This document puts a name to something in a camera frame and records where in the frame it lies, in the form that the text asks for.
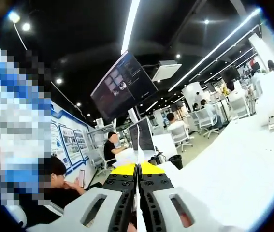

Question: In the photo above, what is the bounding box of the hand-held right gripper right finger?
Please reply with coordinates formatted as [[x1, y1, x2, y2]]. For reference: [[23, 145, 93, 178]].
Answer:
[[138, 161, 247, 232]]

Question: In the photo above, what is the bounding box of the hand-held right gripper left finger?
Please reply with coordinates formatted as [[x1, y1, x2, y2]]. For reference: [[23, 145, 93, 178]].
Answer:
[[27, 163, 138, 232]]

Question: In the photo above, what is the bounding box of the smartphone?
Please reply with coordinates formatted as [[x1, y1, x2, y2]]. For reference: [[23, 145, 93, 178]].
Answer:
[[78, 169, 86, 188]]

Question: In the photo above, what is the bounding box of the white table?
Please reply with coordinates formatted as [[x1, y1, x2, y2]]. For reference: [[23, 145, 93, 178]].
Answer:
[[162, 113, 274, 232]]

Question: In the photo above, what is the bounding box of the black trash bin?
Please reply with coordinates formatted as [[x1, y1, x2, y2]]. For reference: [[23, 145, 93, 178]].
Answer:
[[168, 154, 183, 170]]

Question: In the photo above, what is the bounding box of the white worn device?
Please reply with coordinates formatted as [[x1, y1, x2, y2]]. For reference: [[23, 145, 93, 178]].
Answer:
[[5, 205, 28, 228]]

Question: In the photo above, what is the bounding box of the white office chair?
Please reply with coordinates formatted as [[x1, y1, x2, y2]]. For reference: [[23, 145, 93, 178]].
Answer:
[[228, 93, 250, 119], [196, 108, 221, 139], [170, 125, 193, 152]]

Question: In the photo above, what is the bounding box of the small computer monitor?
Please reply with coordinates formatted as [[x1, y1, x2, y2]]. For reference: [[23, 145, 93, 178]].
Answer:
[[128, 117, 156, 152]]

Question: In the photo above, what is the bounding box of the large hanging screen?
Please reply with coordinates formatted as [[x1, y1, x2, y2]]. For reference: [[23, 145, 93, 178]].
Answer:
[[90, 50, 159, 121]]

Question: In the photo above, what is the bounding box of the white printer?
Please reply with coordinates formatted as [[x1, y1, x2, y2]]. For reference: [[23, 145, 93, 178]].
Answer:
[[255, 71, 274, 132]]

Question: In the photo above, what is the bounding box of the ceiling air conditioner unit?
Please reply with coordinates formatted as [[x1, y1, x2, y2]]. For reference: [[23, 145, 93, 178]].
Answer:
[[151, 60, 182, 82]]

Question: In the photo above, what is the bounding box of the thin ceiling light strip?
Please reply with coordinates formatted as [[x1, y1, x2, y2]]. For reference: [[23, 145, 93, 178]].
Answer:
[[168, 7, 262, 92]]

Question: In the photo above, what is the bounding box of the long ceiling light strip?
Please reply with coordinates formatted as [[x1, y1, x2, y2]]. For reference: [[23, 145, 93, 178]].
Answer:
[[121, 0, 141, 55]]

